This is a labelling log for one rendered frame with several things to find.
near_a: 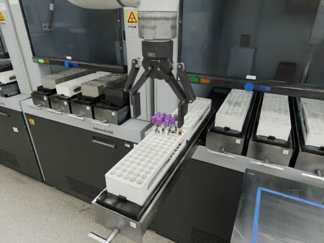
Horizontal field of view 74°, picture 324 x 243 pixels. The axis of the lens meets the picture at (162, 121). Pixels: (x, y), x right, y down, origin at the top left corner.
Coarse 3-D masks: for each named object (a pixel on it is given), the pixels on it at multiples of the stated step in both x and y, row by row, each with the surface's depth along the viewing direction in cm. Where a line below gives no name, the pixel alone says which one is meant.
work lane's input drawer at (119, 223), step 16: (192, 144) 74; (176, 160) 64; (176, 176) 63; (160, 192) 54; (96, 208) 51; (112, 208) 49; (128, 208) 48; (144, 208) 49; (112, 224) 51; (128, 224) 48; (144, 224) 48; (96, 240) 48; (112, 240) 49
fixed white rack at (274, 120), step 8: (264, 104) 91; (272, 104) 91; (280, 104) 91; (288, 104) 91; (264, 112) 83; (272, 112) 83; (280, 112) 84; (288, 112) 83; (264, 120) 77; (272, 120) 77; (280, 120) 78; (288, 120) 77; (264, 128) 75; (272, 128) 74; (280, 128) 73; (288, 128) 72; (280, 136) 74
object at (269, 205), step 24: (240, 192) 52; (264, 192) 52; (288, 192) 52; (312, 192) 52; (240, 216) 46; (264, 216) 46; (288, 216) 46; (312, 216) 46; (240, 240) 41; (264, 240) 41; (288, 240) 41; (312, 240) 41
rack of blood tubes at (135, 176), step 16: (144, 144) 63; (160, 144) 63; (176, 144) 63; (128, 160) 57; (144, 160) 57; (160, 160) 57; (112, 176) 50; (128, 176) 51; (144, 176) 51; (160, 176) 56; (112, 192) 52; (128, 192) 49; (144, 192) 49
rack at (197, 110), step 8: (192, 104) 91; (200, 104) 92; (208, 104) 91; (176, 112) 84; (192, 112) 85; (200, 112) 83; (184, 120) 77; (192, 120) 78; (200, 120) 89; (184, 128) 73; (192, 128) 84
